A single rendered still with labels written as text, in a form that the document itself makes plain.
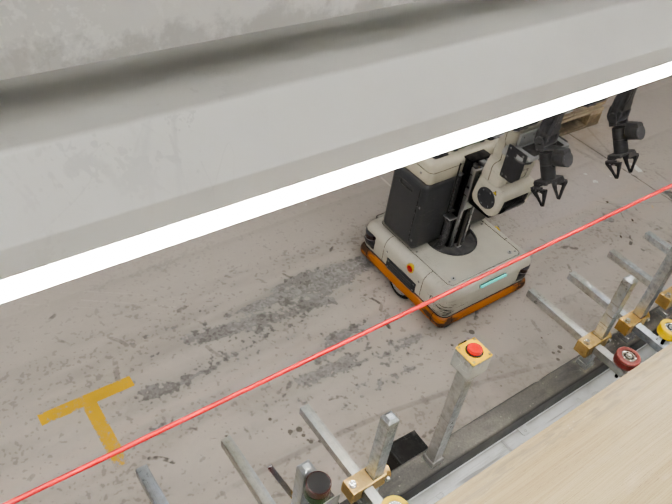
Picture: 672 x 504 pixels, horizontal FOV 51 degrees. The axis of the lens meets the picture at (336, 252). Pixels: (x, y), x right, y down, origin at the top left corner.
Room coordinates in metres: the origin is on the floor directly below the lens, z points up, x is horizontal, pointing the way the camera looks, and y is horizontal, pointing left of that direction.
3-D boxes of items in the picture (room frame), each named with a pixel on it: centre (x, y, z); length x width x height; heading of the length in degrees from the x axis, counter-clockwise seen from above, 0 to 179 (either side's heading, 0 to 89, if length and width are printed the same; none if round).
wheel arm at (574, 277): (1.91, -1.05, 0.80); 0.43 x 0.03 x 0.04; 42
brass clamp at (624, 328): (1.87, -1.11, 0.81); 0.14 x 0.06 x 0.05; 132
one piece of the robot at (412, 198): (2.90, -0.51, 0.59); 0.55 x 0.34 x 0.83; 132
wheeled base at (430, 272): (2.83, -0.57, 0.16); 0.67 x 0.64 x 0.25; 42
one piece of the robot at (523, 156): (2.61, -0.77, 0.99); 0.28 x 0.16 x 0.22; 132
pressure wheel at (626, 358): (1.59, -1.00, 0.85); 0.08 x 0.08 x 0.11
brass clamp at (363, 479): (1.03, -0.18, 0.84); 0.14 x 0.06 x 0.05; 132
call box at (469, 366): (1.22, -0.39, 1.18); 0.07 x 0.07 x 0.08; 42
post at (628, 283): (1.71, -0.94, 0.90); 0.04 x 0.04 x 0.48; 42
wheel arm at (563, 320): (1.74, -0.87, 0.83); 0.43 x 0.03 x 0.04; 42
